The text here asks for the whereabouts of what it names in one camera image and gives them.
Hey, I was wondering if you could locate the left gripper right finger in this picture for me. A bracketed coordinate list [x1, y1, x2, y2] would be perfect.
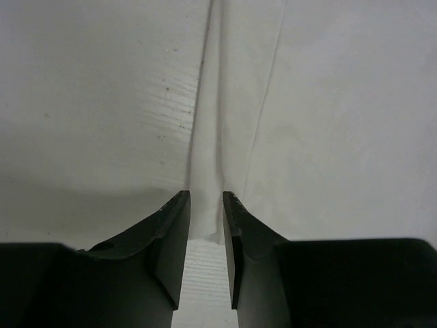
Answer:
[223, 191, 436, 327]

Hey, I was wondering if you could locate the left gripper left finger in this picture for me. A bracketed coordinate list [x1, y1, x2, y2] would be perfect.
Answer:
[1, 191, 191, 327]

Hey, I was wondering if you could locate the white tank top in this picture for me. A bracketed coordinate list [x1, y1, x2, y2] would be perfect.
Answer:
[190, 1, 436, 243]

